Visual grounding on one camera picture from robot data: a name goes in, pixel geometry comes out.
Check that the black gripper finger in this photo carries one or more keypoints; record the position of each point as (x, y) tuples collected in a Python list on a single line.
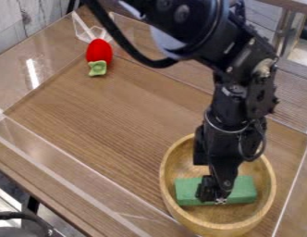
[(206, 189)]

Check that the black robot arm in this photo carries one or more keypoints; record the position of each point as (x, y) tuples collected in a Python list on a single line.
[(208, 31)]

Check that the brown wooden bowl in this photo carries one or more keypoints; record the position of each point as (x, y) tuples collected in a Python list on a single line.
[(218, 220)]

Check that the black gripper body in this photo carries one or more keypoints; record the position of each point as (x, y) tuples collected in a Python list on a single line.
[(224, 148)]

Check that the red strawberry toy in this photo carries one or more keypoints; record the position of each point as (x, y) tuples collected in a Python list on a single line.
[(100, 57)]

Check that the clear acrylic corner bracket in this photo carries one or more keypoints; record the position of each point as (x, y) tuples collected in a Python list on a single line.
[(86, 33)]

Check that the clear acrylic tray wall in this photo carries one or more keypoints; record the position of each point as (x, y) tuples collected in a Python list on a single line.
[(94, 203)]

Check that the green rectangular block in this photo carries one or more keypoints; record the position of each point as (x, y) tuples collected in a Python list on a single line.
[(188, 188)]

